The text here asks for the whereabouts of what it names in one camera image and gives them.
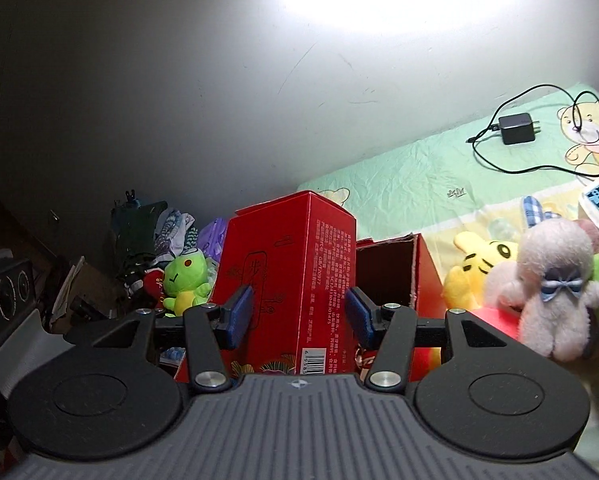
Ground red plush toy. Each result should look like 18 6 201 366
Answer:
144 269 166 310

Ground purple plastic bag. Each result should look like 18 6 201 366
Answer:
198 216 229 262

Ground brown cardboard pieces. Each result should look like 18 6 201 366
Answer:
54 255 113 332

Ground yellow tiger plush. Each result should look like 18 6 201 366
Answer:
441 230 521 312

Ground dark green bag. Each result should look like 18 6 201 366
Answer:
111 189 169 283

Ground tall red printed box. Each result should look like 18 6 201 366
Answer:
218 190 359 377

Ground large red cardboard box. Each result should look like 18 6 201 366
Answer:
353 232 447 383

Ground black power adapter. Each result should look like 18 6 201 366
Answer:
498 113 541 147

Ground green frog plush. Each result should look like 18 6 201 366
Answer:
161 254 214 318

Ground patterned clothes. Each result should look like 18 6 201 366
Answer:
154 209 200 263

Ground black adapter cable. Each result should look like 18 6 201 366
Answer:
466 83 599 182

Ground white bunny plush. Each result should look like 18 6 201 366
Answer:
483 196 599 362

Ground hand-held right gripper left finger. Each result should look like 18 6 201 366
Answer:
64 285 255 393

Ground black speaker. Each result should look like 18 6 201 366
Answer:
0 256 36 348

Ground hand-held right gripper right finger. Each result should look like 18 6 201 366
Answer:
344 287 525 393

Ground light printed bedsheet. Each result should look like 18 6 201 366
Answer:
296 82 599 281

